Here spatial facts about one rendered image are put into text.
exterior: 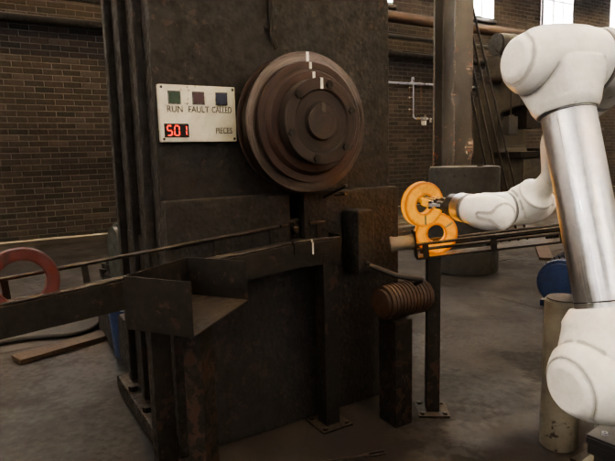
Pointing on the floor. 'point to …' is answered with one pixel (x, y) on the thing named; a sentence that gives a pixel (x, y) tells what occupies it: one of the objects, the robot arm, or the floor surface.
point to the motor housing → (397, 345)
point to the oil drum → (482, 174)
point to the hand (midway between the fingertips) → (422, 198)
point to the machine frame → (246, 198)
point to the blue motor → (554, 277)
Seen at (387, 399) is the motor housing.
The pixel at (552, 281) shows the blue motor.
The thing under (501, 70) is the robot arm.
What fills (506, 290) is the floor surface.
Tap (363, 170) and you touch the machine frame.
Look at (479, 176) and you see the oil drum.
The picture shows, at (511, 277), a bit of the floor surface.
